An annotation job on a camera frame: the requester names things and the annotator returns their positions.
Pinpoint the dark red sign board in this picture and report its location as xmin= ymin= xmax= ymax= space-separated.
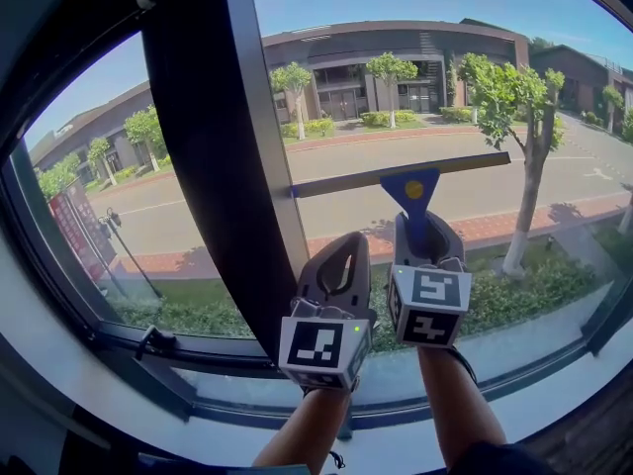
xmin=48 ymin=178 xmax=120 ymax=281

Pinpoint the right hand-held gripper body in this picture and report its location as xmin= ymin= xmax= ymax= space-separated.
xmin=386 ymin=257 xmax=474 ymax=349

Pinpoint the black window handle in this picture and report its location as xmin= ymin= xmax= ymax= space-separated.
xmin=134 ymin=325 xmax=177 ymax=360

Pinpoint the window with dark frame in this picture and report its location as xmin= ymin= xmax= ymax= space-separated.
xmin=0 ymin=0 xmax=633 ymax=444

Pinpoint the green hedge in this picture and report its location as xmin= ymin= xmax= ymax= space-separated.
xmin=108 ymin=244 xmax=599 ymax=353

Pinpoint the white window sill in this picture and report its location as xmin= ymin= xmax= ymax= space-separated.
xmin=0 ymin=235 xmax=633 ymax=475

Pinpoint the person's black sleeve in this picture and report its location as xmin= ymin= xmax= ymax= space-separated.
xmin=459 ymin=440 xmax=560 ymax=475

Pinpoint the wide side window pane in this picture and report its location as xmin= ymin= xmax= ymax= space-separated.
xmin=22 ymin=32 xmax=258 ymax=340

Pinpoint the person's right forearm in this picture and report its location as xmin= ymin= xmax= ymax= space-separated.
xmin=417 ymin=346 xmax=508 ymax=475

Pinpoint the blue squeegee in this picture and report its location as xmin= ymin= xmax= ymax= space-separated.
xmin=288 ymin=150 xmax=512 ymax=266

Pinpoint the small brown building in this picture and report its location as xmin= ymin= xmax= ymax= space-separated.
xmin=528 ymin=45 xmax=633 ymax=118

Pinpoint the dark brown building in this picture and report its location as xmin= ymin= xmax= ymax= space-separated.
xmin=29 ymin=17 xmax=530 ymax=187

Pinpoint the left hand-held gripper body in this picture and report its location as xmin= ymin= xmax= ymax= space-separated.
xmin=278 ymin=297 xmax=379 ymax=393

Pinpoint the black lamp post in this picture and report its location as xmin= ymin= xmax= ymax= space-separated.
xmin=98 ymin=207 xmax=164 ymax=300

